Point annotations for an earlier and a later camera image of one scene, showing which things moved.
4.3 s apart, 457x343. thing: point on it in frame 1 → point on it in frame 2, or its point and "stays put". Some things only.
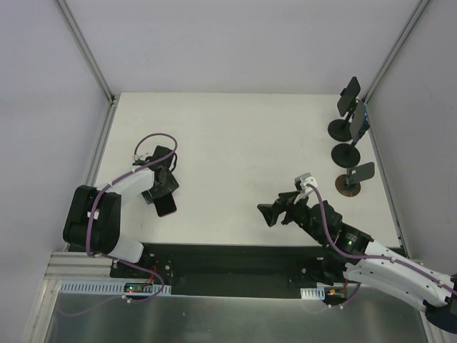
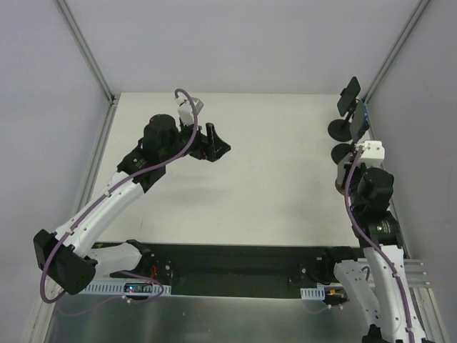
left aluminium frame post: [93, 63] stays put
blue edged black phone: [358, 121] stays put
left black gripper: [157, 193] → [206, 143]
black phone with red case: [165, 205] → [353, 180]
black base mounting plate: [227, 270] stays put
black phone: [351, 92] stays put
